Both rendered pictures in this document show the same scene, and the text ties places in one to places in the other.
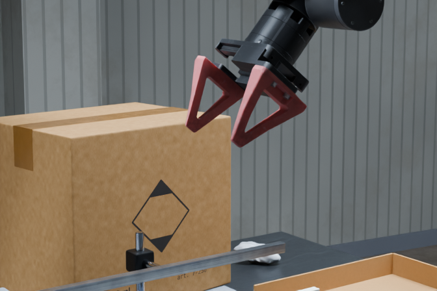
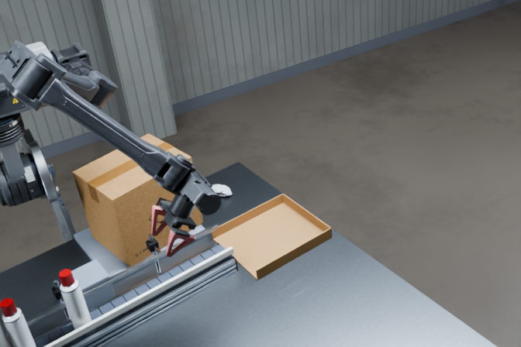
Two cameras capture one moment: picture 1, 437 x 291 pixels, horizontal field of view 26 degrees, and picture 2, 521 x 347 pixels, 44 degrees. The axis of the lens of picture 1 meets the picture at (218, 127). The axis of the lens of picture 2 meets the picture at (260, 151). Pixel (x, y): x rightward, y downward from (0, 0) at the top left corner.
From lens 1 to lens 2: 1.00 m
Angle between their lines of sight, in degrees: 24
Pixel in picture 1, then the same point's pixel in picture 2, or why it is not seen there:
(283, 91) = (184, 236)
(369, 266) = (270, 203)
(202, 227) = not seen: hidden behind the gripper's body
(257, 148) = (258, 11)
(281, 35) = (183, 208)
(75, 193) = (119, 219)
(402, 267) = (287, 201)
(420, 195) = (367, 19)
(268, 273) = (225, 204)
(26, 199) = (100, 213)
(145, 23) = not seen: outside the picture
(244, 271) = not seen: hidden behind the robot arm
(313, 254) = (250, 184)
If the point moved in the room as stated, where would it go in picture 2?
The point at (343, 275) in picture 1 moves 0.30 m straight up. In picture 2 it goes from (257, 211) to (247, 137)
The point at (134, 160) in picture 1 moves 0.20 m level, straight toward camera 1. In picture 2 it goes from (145, 195) to (140, 237)
